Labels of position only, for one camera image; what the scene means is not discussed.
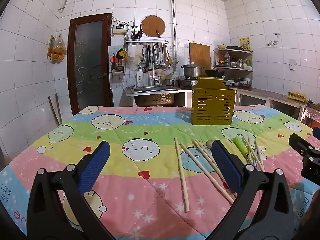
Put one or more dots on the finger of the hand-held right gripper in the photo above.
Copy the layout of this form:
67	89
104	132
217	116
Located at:
317	132
298	142

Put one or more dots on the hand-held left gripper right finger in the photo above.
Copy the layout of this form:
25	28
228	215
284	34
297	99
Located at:
227	167

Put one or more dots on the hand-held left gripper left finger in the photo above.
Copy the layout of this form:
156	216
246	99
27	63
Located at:
95	165

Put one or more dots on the wooden chopstick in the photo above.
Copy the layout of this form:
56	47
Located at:
257	150
260	166
202	152
182	177
200	166
203	148

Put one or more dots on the metal spoon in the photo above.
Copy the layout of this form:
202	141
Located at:
209	143

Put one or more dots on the yellow slotted utensil holder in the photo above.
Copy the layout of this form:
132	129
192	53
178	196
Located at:
212	105

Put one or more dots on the row of hanging kitchen utensils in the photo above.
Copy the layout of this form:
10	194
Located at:
156	57

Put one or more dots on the red cabinet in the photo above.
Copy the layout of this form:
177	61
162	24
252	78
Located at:
313	122

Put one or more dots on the clear plastic sheet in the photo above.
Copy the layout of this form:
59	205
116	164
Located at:
312	111

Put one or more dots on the yellow egg carton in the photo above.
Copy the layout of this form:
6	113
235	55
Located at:
297	96

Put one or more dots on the colourful cartoon printed blanket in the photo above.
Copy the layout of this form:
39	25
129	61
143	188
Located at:
140	140

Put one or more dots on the kitchen counter with cabinets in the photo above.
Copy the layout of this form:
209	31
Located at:
270	96

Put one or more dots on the thin leaning stick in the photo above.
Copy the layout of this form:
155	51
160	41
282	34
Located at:
53	111
59	110

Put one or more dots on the stack of bowls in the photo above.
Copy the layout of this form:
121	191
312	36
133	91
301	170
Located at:
240	82

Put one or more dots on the stainless steel sink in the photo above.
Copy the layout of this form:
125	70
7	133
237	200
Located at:
152	97

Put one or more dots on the metal corner shelf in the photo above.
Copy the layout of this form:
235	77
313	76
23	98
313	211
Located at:
240	69

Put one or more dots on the yellow green jar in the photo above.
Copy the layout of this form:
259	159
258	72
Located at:
248	62

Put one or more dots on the black wok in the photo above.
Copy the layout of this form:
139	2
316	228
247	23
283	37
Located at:
215	73

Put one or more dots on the gas stove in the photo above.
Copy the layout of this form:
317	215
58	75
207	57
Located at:
185	82

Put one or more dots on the white soap dispenser bottle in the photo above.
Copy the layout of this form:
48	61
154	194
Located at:
139	78

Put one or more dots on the steel kettle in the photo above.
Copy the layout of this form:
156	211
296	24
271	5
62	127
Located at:
240	63

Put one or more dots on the brown wooden glass door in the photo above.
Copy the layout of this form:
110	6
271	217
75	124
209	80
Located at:
90	65

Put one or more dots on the steel pot with lid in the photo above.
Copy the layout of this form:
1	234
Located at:
192	71

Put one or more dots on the small steel pot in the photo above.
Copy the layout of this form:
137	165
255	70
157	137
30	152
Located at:
169	82

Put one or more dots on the steel faucet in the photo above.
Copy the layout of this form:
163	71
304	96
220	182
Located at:
153	77

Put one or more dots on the small brown sauce bottle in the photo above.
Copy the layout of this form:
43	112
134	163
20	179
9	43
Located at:
221	62

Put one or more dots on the small red label bottle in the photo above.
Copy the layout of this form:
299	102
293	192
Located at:
217	62

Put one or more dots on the large dark sauce bottle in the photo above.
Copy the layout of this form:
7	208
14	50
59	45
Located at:
226	60

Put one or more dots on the red hanging item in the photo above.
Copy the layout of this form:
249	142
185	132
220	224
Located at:
113	58

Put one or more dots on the yellow and black hanging item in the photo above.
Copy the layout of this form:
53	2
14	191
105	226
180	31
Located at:
122	54

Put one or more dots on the black frying pan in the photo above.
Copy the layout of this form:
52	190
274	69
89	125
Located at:
234	48

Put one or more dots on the rectangular wooden cutting board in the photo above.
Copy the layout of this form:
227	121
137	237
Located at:
200	55

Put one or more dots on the white hanging cloth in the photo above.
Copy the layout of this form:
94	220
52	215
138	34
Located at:
135	53

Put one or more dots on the plastic bag of oranges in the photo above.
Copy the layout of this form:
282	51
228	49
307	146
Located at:
58	51

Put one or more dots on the beige bowl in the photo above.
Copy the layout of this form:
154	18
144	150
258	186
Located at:
221	46

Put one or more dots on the metal cup of chopsticks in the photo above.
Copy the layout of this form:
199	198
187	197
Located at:
136	36

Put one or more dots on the beige controller box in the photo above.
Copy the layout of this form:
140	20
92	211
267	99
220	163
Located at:
119	29

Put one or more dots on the round wooden cutting board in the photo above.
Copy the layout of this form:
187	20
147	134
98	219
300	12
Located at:
151	25

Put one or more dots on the white wall socket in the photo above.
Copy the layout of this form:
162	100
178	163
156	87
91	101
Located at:
292	64

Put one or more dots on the snail wall sticker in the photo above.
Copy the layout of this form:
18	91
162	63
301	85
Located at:
272	43

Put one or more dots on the yellow wall poster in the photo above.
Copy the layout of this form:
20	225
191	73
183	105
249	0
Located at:
245	44

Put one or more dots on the striped wall hanging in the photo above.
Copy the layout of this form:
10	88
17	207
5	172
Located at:
50	46

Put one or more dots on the metal wall rack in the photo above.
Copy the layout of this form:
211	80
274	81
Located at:
147	41

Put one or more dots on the wall socket with plugs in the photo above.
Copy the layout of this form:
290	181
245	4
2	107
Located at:
134	29

